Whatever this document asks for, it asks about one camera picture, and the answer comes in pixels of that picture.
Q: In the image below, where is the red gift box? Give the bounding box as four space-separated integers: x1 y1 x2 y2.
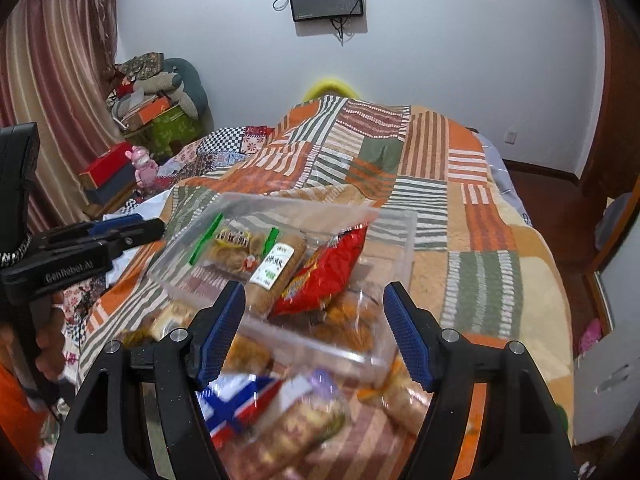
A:
78 142 135 188

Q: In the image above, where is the brown biscuit roll white label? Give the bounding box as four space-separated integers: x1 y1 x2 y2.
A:
244 232 308 318

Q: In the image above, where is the white sliding wardrobe door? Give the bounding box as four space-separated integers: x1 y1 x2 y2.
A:
571 252 640 447

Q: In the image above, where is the grey box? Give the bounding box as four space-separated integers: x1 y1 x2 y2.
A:
82 167 140 206

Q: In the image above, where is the striped red curtain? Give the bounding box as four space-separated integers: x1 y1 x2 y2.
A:
0 0 132 233

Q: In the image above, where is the dotted grey plush toy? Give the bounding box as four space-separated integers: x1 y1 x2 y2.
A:
142 72 200 117

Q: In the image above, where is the orange fried snack packet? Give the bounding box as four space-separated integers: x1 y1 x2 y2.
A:
310 295 382 356

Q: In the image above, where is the checkered floral quilt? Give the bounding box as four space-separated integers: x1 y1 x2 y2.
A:
62 125 276 361

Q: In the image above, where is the green striped clear biscuit packet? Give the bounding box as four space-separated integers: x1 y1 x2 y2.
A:
190 212 281 281

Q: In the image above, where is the wooden nightstand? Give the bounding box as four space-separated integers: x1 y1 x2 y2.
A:
81 182 146 221

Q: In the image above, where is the orange cardboard box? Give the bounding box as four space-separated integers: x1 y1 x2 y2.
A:
121 96 172 130

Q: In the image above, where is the white plastic bag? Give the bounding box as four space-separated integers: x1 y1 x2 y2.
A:
102 191 175 222

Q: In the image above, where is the black hanging cable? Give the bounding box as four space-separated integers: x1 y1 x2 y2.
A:
329 14 353 47

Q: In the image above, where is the grey hanging cloth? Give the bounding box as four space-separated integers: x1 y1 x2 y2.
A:
594 192 635 252

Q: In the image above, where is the yellow foam tube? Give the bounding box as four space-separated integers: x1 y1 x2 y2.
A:
305 77 358 102

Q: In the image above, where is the floral fabric bag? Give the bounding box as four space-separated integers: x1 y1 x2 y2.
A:
114 52 166 86

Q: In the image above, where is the clear puffed rice bar packet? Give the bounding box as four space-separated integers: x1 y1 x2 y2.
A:
240 370 351 480

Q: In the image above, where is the green patterned box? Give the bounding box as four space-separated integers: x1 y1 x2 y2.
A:
124 105 202 162

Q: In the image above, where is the red snack packet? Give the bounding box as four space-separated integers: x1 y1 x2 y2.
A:
270 222 371 318

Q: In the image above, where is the blue silver snack packet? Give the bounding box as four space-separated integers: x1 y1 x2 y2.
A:
197 372 286 448

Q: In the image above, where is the pink toy figure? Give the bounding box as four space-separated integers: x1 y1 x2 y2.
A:
125 145 160 193

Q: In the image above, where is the pink slipper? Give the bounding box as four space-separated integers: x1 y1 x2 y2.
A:
579 319 602 357

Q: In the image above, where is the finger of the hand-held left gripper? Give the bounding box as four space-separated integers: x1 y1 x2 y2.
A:
85 219 167 262
42 213 151 243

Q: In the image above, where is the clear plastic container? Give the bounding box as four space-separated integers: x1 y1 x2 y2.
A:
146 191 418 386

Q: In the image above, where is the person's left hand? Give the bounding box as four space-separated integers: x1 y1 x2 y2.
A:
31 299 68 386

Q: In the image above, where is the striped patchwork blanket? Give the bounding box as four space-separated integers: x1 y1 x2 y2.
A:
77 95 576 480

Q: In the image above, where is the yellowish snack packet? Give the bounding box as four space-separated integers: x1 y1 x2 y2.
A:
122 304 197 348

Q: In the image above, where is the golden snack packet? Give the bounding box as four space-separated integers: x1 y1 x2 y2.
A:
360 360 436 433

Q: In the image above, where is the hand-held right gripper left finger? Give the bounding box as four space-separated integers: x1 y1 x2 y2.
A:
47 280 247 480

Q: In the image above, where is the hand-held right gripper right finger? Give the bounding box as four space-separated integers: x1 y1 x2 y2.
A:
382 281 576 480

